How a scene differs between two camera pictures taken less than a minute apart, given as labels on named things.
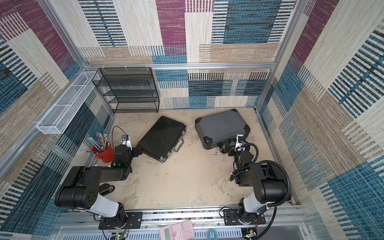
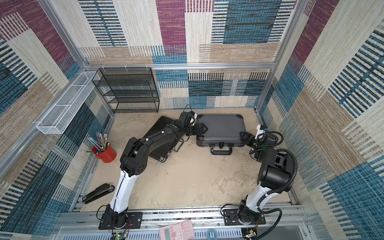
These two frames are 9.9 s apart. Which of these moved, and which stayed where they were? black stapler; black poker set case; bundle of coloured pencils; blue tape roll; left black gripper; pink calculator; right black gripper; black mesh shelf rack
Moved: right black gripper; left black gripper
Stayed: black stapler; bundle of coloured pencils; black mesh shelf rack; pink calculator; blue tape roll; black poker set case
